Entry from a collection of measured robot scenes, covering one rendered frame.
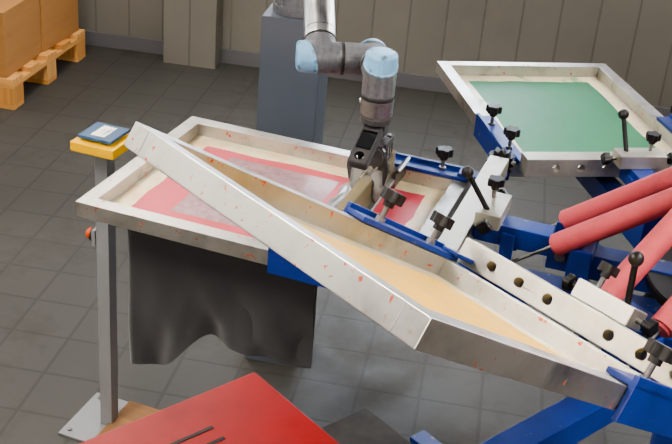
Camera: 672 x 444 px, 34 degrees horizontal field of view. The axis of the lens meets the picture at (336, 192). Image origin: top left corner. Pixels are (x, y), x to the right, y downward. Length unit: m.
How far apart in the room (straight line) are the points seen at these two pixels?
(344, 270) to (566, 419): 0.97
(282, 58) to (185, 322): 0.93
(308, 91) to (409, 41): 2.88
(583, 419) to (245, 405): 0.69
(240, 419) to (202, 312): 0.96
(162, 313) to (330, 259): 1.49
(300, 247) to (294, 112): 2.04
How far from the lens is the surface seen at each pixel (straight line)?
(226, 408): 1.71
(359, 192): 2.46
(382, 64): 2.41
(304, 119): 3.27
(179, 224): 2.45
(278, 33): 3.20
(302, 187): 2.72
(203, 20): 6.14
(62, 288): 4.12
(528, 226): 2.47
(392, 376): 3.71
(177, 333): 2.68
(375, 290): 1.17
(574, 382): 1.42
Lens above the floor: 2.16
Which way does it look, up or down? 26 degrees down
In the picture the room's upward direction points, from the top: 5 degrees clockwise
